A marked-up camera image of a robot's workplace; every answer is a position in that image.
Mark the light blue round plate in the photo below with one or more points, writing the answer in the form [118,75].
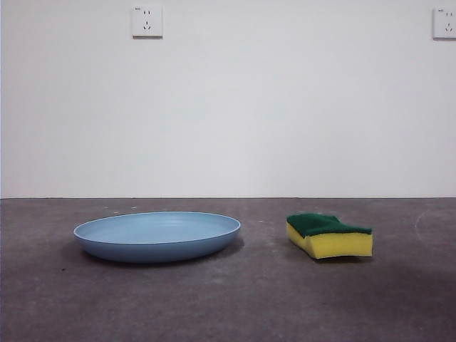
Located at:
[160,247]

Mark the yellow sponge with green scourer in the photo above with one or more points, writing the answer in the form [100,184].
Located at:
[338,246]

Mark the white wall socket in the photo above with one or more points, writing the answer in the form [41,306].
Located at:
[445,23]
[147,21]

